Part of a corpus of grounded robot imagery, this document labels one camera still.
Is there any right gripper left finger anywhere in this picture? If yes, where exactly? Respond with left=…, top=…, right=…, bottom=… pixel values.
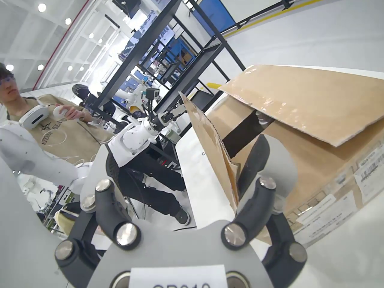
left=55, top=142, right=142, bottom=273

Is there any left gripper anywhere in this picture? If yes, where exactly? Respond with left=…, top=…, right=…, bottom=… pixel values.
left=148, top=111, right=172, bottom=131

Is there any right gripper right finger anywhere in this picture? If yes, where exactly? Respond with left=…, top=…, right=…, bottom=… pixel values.
left=221, top=134, right=308, bottom=272

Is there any person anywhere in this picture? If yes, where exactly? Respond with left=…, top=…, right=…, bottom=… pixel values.
left=0, top=63, right=191, bottom=227

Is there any robot body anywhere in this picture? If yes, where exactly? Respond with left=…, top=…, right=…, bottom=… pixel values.
left=0, top=151, right=71, bottom=288

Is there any black metal rack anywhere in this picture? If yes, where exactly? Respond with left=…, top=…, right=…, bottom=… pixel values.
left=93, top=0, right=246, bottom=113

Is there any large brown cardboard carton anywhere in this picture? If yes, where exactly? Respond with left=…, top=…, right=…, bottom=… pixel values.
left=178, top=64, right=384, bottom=245

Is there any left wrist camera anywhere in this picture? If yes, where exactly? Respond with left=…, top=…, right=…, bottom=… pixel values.
left=141, top=88, right=159, bottom=122

